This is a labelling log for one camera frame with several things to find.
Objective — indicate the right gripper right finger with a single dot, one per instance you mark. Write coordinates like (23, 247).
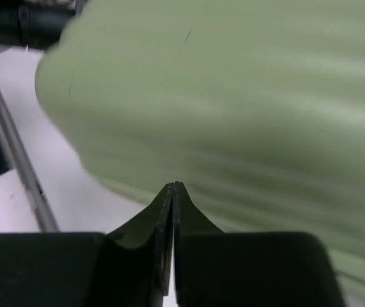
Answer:
(215, 268)

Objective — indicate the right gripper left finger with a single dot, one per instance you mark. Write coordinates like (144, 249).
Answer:
(127, 267)

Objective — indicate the green hard-shell suitcase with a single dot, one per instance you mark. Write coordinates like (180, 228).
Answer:
(258, 107)

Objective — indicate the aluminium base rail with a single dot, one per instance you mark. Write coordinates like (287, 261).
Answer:
(17, 158)

